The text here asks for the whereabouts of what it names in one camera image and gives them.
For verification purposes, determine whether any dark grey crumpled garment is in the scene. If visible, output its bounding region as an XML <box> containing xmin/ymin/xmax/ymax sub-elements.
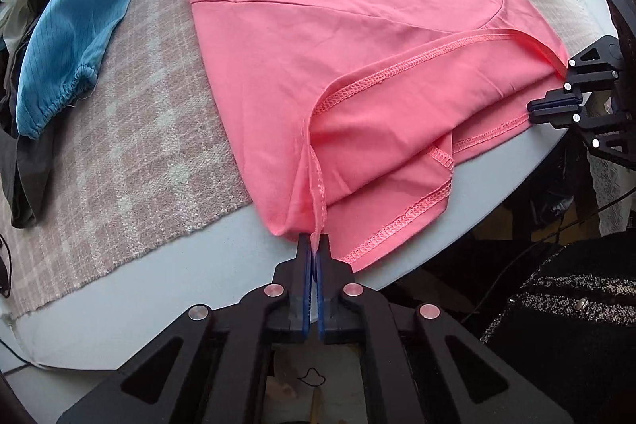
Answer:
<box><xmin>0</xmin><ymin>0</ymin><xmax>58</xmax><ymax>230</ymax></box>

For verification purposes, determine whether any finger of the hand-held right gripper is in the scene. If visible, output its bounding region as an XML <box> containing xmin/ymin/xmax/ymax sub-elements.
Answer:
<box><xmin>531</xmin><ymin>105</ymin><xmax>636</xmax><ymax>167</ymax></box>
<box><xmin>527</xmin><ymin>35</ymin><xmax>622</xmax><ymax>113</ymax></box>

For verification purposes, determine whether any pink plaid blanket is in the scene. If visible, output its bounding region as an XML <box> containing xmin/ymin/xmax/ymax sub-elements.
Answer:
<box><xmin>0</xmin><ymin>0</ymin><xmax>604</xmax><ymax>320</ymax></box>

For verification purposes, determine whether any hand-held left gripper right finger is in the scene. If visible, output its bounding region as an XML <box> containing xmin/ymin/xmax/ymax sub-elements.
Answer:
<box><xmin>314</xmin><ymin>232</ymin><xmax>577</xmax><ymax>424</ymax></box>

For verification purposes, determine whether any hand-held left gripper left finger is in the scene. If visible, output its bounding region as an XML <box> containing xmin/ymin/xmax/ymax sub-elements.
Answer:
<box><xmin>54</xmin><ymin>232</ymin><xmax>314</xmax><ymax>424</ymax></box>

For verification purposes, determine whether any black tweed jacket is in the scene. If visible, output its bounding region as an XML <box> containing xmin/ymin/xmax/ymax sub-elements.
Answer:
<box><xmin>479</xmin><ymin>230</ymin><xmax>636</xmax><ymax>424</ymax></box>

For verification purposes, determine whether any blue pinstriped garment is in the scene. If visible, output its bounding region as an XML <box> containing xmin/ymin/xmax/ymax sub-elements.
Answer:
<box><xmin>15</xmin><ymin>0</ymin><xmax>138</xmax><ymax>141</ymax></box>

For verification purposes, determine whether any white lace cloth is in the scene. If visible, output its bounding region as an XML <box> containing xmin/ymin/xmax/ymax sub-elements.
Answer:
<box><xmin>586</xmin><ymin>141</ymin><xmax>636</xmax><ymax>238</ymax></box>

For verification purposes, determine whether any pink t-shirt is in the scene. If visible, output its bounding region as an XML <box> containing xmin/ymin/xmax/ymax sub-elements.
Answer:
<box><xmin>135</xmin><ymin>0</ymin><xmax>570</xmax><ymax>276</ymax></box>

